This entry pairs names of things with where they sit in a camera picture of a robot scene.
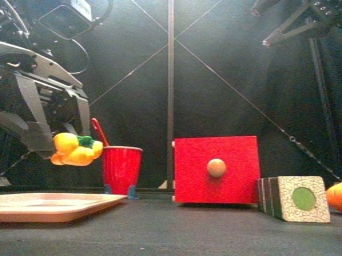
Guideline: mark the black vertical frame strut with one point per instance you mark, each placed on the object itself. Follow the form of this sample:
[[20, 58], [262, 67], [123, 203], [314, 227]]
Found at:
[[320, 100]]

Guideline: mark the patterned block with green circle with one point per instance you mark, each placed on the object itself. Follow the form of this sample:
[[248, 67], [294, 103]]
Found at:
[[299, 198]]

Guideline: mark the red drawer box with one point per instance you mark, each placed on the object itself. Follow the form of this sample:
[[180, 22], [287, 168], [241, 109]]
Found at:
[[195, 170]]

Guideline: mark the red plastic spoon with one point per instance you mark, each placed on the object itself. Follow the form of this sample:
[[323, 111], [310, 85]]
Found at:
[[99, 130]]

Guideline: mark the red plastic cup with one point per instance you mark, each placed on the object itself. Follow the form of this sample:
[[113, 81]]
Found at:
[[121, 170]]

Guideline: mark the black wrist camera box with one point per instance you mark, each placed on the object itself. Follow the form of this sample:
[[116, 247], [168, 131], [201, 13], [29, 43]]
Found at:
[[66, 18]]

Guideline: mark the blue cup holder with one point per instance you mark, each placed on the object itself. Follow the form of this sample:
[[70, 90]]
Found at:
[[131, 192]]

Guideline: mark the orange toy fruit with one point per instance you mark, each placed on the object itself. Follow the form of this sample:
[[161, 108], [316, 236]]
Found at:
[[335, 196]]

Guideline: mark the yellow toy squash half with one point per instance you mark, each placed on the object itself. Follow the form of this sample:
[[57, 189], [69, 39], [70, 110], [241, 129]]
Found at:
[[76, 150]]

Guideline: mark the round wooden drawer knob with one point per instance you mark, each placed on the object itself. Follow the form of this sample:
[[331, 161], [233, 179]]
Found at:
[[216, 168]]

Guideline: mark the pink plastic tray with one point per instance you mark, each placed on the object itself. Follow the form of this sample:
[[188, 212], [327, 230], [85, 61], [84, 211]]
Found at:
[[53, 205]]

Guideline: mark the grey vertical frame pole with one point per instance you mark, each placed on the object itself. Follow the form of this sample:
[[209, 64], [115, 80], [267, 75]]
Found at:
[[169, 83]]

